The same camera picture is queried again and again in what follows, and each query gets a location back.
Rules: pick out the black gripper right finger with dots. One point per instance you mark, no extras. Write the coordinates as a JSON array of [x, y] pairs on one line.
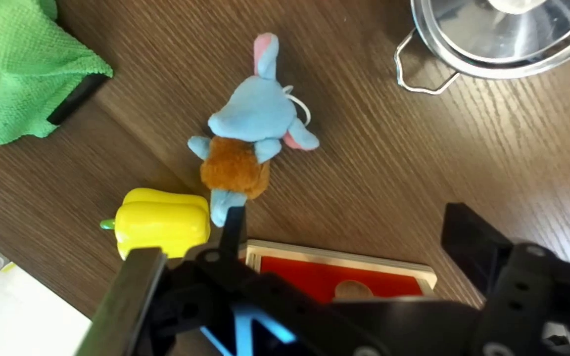
[[474, 244]]

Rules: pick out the green cloth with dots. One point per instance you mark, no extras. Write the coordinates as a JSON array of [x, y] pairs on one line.
[[14, 80]]

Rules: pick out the yellow toy bell pepper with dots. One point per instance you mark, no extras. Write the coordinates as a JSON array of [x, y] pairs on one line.
[[159, 224]]

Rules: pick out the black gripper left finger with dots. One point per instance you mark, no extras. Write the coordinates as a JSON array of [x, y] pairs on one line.
[[232, 234]]

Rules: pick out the blue plush elephant toy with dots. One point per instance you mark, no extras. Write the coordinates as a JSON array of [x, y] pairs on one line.
[[258, 111]]

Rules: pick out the small black bar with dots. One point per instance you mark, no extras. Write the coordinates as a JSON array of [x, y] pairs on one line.
[[78, 99]]

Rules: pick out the steel pot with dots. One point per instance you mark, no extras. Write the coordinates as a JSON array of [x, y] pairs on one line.
[[446, 62]]

